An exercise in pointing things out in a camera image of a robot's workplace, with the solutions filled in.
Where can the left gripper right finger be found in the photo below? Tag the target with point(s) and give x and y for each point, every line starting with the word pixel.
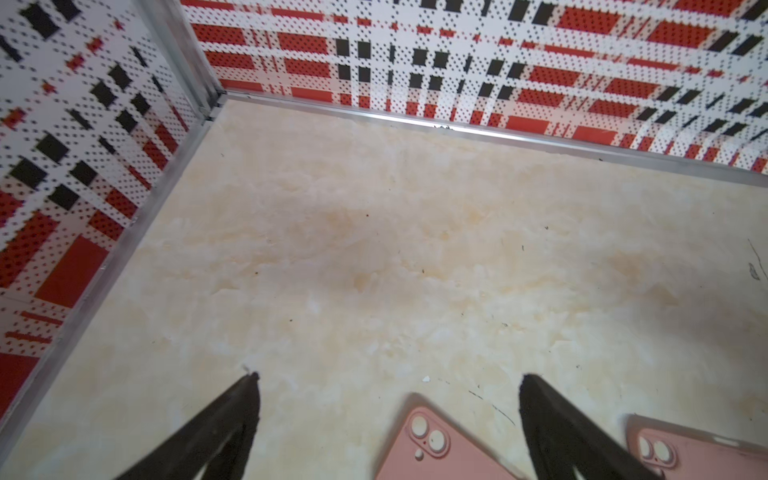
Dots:
pixel 564 443

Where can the pink case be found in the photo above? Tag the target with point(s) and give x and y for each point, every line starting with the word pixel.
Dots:
pixel 426 446
pixel 676 452

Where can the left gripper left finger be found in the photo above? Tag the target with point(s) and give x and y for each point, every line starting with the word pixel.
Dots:
pixel 215 444

